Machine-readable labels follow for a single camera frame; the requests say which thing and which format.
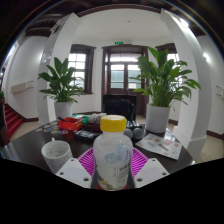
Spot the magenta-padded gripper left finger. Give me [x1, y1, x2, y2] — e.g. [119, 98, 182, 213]
[55, 148, 98, 189]

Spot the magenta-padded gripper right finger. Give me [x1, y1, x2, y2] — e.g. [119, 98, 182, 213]
[131, 147, 170, 189]

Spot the yellow-capped clear drink bottle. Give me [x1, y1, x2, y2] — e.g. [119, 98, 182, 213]
[92, 114, 134, 192]

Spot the white speckled mug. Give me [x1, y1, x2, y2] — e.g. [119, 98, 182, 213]
[40, 138, 74, 175]

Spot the printed paper leaflet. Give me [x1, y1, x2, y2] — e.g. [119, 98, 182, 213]
[134, 132, 183, 161]

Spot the flat black device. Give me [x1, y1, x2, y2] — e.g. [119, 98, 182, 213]
[73, 129, 101, 141]

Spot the grey round ball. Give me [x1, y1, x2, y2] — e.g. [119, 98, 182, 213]
[123, 128, 134, 140]
[132, 127, 145, 140]

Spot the red plastic box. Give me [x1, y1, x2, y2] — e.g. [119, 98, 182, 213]
[58, 116, 84, 132]

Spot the black office chair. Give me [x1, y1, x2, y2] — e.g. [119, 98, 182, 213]
[102, 94, 138, 123]

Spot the red carpeted staircase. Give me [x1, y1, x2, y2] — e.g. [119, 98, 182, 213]
[3, 103, 25, 138]

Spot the small potted plant white pot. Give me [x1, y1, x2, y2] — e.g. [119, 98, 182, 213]
[37, 56, 86, 120]

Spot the large potted plant white pot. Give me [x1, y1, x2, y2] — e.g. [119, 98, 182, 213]
[129, 46, 202, 134]

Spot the dark wooden double door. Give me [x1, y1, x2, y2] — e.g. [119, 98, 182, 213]
[101, 44, 149, 116]

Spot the wide dark-framed window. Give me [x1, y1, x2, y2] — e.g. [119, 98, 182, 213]
[68, 44, 97, 95]

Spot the narrow dark-framed window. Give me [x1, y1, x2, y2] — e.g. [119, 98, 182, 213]
[154, 42, 183, 88]

